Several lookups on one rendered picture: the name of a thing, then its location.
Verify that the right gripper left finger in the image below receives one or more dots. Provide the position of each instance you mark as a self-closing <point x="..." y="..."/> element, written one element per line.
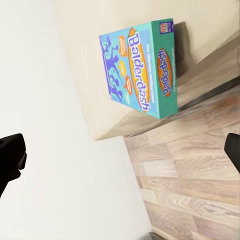
<point x="12" y="149"/>

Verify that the bed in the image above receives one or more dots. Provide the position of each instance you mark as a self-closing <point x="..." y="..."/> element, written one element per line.
<point x="207" y="56"/>

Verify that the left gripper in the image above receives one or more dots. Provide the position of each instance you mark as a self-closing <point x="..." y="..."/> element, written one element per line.
<point x="16" y="174"/>

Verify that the board game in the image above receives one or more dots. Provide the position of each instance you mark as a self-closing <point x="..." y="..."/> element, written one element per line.
<point x="140" y="67"/>

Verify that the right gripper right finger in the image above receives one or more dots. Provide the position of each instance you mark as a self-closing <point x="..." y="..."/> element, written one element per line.
<point x="232" y="149"/>

